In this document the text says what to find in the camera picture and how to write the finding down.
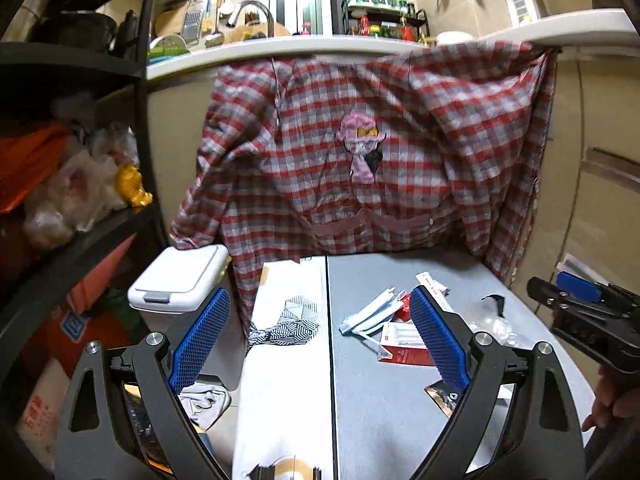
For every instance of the red and white milk carton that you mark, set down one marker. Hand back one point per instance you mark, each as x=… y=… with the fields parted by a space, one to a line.
x=400 y=344

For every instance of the shiny foil wrapper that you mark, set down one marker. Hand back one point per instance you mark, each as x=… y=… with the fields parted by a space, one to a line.
x=442 y=399

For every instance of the red packet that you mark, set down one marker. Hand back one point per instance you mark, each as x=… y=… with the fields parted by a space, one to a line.
x=402 y=312

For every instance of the brown tape roll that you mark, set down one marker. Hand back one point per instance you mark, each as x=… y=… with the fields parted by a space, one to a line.
x=287 y=467

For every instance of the grey rag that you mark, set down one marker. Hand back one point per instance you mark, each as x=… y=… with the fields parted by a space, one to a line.
x=202 y=405

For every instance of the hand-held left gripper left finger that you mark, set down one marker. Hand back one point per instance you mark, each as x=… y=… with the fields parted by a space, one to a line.
x=200 y=340

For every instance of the metal grater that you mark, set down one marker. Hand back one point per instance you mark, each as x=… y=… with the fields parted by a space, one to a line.
x=192 y=22

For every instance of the orange cardboard box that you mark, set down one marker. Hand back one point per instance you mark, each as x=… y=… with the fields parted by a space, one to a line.
x=85 y=320

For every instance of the black shelf rack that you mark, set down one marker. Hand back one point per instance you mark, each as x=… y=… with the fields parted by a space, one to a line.
x=70 y=65

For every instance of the chrome faucet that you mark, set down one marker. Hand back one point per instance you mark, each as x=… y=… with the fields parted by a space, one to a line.
x=250 y=6

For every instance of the black plastic piece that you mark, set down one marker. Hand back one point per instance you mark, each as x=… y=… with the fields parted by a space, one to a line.
x=496 y=302

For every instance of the dark cooking pot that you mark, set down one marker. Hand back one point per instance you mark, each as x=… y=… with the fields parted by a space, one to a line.
x=82 y=32

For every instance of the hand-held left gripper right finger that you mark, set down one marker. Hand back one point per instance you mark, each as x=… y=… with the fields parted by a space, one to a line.
x=440 y=340

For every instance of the yellow toy figure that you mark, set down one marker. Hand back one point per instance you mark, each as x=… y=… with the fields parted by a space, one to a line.
x=131 y=185

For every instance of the orange bag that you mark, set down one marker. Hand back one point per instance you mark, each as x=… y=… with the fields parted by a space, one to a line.
x=25 y=160

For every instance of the clear plastic bags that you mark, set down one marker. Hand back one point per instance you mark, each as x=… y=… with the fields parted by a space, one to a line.
x=75 y=190

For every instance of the red plaid shirt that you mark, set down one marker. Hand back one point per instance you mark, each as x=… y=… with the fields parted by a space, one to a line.
x=400 y=135

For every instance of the white red tube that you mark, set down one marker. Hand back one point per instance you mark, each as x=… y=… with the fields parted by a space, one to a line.
x=432 y=282

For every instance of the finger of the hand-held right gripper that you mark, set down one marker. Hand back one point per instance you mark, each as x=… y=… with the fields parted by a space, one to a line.
x=577 y=286
x=545 y=294

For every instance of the clear plastic wrap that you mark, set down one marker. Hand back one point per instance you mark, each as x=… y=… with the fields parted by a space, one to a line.
x=495 y=330

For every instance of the white sack with red print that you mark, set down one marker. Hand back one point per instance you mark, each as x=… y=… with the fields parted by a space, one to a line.
x=42 y=410

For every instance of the person's right hand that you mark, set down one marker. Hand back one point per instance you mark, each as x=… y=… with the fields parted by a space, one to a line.
x=606 y=400

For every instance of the black spice rack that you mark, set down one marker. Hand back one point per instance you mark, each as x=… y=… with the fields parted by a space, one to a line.
x=385 y=17

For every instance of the white trash bin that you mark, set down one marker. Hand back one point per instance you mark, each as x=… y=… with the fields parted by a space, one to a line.
x=185 y=270

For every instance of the white kitchen counter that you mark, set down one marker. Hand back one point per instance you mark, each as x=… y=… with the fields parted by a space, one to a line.
x=575 y=27

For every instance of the white bowl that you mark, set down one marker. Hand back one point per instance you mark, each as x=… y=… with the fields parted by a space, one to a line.
x=452 y=37

